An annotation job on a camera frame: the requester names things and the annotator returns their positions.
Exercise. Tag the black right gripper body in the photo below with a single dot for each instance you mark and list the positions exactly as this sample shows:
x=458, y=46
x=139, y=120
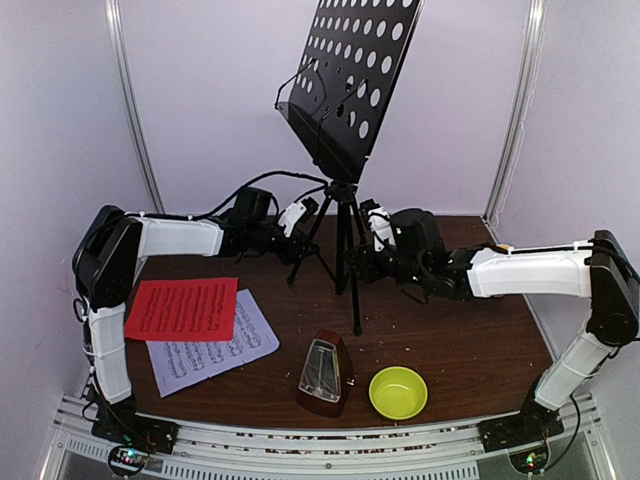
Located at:
x=373, y=272

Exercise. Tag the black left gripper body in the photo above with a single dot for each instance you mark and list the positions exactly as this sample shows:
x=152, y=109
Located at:
x=286, y=255

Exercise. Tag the red sheet music paper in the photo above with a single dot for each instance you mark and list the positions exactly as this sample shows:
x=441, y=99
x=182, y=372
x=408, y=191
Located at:
x=194, y=310

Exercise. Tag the black perforated music stand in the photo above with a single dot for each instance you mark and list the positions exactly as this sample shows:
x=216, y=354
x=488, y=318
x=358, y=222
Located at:
x=339, y=96

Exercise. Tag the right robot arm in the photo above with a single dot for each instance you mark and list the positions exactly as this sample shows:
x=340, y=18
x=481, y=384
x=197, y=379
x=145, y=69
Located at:
x=407, y=247

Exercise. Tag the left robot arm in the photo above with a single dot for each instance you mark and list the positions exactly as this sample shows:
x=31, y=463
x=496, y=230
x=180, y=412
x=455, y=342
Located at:
x=105, y=262

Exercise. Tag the wooden metronome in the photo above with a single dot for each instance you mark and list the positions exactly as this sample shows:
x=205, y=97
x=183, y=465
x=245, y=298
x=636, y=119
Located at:
x=327, y=376

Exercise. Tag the green bowl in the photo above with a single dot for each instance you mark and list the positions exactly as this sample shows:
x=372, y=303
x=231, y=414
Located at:
x=398, y=393

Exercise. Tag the white sheet music paper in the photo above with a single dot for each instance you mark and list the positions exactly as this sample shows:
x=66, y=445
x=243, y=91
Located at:
x=178, y=365

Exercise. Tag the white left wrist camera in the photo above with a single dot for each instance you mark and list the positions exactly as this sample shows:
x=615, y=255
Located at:
x=298, y=211

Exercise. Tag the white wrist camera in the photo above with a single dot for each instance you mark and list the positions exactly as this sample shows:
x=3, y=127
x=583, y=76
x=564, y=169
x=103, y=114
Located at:
x=378, y=221
x=298, y=211

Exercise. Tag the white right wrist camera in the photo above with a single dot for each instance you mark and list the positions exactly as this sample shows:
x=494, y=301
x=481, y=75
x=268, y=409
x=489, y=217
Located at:
x=378, y=221

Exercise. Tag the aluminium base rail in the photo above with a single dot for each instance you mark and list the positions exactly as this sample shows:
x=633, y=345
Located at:
x=444, y=450

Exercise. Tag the right aluminium frame post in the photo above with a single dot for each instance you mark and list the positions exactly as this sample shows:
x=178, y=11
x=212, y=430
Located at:
x=523, y=95

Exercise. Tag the aluminium frame post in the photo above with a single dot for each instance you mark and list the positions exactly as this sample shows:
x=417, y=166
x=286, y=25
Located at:
x=523, y=95
x=118, y=42

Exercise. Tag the left aluminium frame post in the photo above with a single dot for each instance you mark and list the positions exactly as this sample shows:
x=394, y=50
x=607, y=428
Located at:
x=118, y=42

